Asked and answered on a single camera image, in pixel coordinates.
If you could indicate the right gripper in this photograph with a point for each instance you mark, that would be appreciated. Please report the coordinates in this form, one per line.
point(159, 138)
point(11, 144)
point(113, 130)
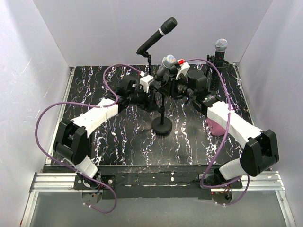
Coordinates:
point(165, 88)

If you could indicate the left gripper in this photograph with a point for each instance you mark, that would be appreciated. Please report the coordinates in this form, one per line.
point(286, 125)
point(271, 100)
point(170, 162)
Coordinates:
point(150, 104)

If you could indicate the round base stand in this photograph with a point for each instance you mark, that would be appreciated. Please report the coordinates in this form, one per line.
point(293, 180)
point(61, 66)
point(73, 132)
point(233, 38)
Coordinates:
point(162, 125)

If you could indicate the silver mesh microphone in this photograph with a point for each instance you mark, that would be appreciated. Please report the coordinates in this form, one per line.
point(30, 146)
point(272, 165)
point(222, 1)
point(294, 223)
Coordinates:
point(220, 56)
point(167, 63)

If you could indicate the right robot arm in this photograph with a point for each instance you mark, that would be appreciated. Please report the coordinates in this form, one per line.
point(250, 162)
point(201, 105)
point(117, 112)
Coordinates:
point(260, 149)

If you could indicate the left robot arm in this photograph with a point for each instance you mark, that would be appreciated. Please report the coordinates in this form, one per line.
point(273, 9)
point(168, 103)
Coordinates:
point(72, 140)

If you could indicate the tall black foam microphone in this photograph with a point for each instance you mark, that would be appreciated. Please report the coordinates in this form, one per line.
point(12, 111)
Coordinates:
point(164, 29)

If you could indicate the pink wedge block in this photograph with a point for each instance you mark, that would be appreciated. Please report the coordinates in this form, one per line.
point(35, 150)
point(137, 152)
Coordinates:
point(215, 128)

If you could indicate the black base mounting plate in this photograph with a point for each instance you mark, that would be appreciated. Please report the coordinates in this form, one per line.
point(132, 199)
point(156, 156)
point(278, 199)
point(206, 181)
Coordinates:
point(156, 181)

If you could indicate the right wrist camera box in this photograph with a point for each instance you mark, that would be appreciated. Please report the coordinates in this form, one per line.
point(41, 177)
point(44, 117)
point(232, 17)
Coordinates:
point(182, 67)

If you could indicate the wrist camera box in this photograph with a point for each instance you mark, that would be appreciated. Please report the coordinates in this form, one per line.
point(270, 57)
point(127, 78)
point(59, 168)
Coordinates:
point(145, 81)
point(182, 67)

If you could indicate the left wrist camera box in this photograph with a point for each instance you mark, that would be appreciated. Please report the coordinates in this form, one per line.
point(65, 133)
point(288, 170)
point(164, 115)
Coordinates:
point(145, 81)

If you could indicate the right shock mount stand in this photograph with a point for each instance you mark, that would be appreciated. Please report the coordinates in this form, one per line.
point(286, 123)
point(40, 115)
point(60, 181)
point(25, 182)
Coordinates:
point(209, 70)

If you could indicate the aluminium frame rail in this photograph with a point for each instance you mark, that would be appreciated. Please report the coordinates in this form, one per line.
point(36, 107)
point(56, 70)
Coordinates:
point(127, 139)

